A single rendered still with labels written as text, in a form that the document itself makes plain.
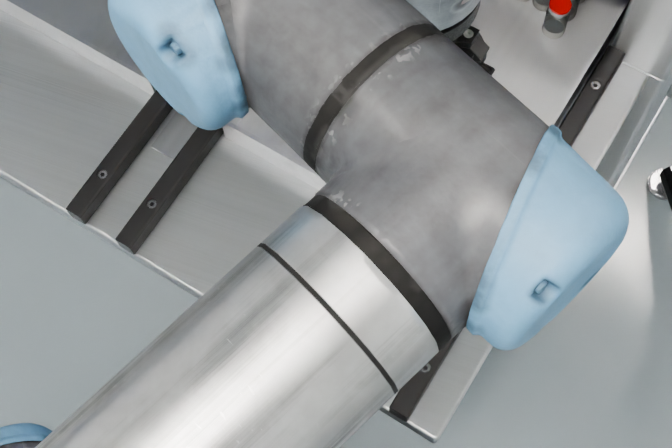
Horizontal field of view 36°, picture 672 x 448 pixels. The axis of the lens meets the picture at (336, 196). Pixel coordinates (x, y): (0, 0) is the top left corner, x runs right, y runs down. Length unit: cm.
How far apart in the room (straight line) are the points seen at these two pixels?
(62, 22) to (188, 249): 28
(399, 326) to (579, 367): 148
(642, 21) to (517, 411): 97
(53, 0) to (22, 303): 94
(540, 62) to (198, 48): 65
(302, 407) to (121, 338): 153
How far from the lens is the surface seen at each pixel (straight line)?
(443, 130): 38
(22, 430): 83
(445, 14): 53
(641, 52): 102
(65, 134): 103
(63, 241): 196
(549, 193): 37
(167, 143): 100
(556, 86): 101
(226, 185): 97
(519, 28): 104
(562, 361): 184
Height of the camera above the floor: 177
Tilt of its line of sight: 68 degrees down
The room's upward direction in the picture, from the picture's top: 6 degrees counter-clockwise
